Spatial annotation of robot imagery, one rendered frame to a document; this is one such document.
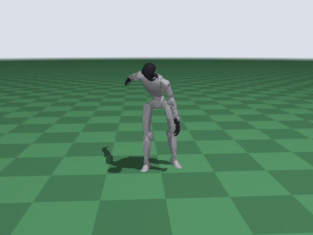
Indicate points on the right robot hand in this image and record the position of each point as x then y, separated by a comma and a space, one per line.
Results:
128, 80

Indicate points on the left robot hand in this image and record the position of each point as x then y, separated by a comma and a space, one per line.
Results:
177, 130

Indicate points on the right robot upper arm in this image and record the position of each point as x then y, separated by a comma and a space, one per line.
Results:
137, 76

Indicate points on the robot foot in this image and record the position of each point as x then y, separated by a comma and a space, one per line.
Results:
175, 163
145, 167

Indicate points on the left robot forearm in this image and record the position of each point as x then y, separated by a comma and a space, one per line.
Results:
174, 110

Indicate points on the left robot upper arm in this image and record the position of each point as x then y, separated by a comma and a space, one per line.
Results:
166, 85

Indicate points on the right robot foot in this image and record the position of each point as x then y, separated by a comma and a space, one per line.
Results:
145, 167

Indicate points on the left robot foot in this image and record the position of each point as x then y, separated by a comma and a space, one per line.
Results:
175, 163

